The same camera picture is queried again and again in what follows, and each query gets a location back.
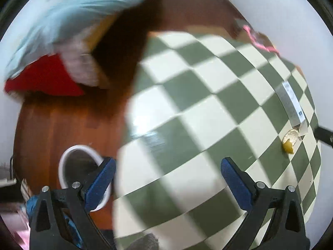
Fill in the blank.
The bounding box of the yellow clear wrapper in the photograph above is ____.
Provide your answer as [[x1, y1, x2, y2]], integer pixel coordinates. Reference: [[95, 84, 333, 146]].
[[282, 129, 299, 154]]

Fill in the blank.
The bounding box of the black fuzzy trouser leg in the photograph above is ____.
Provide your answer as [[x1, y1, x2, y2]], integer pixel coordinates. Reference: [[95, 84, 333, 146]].
[[126, 233, 159, 250]]

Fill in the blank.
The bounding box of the white round trash bin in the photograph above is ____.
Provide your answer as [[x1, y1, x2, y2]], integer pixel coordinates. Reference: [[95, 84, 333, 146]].
[[58, 145, 116, 212]]

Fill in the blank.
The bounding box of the white blue small carton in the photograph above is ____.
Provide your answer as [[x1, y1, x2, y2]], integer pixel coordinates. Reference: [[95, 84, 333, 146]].
[[275, 81, 308, 136]]

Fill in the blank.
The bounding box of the red bed sheet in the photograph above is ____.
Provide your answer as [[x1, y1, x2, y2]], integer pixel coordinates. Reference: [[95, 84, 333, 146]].
[[4, 54, 84, 96]]

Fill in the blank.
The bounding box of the green white checkered tablecloth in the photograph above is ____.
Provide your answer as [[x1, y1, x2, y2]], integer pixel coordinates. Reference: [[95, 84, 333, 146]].
[[113, 32, 321, 249]]

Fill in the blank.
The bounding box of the patterned grey pink blanket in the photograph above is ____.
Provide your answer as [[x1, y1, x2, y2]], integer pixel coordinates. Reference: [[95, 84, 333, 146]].
[[58, 40, 99, 87]]

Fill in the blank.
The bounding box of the pink patterned bag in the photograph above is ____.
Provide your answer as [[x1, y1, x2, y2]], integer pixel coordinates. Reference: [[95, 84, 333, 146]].
[[233, 19, 279, 55]]

